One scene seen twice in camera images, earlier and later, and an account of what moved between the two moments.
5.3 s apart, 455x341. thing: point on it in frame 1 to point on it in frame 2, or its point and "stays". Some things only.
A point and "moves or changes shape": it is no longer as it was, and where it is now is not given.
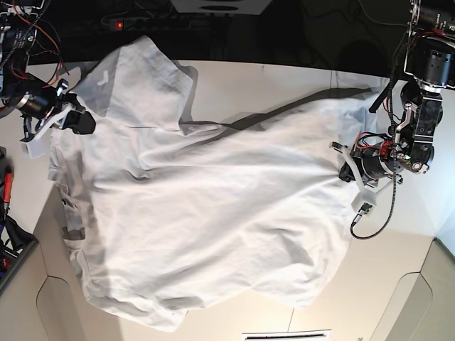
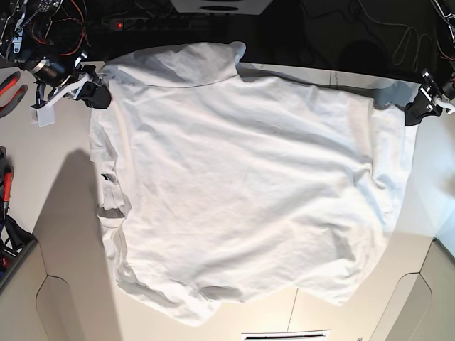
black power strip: (121, 23) stays
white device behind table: (248, 7) stays
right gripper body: (374, 162) to (435, 92)
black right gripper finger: (346, 173) to (422, 106)
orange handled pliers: (7, 189) stays
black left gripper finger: (80, 123) to (95, 96)
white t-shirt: (164, 219) moves or changes shape
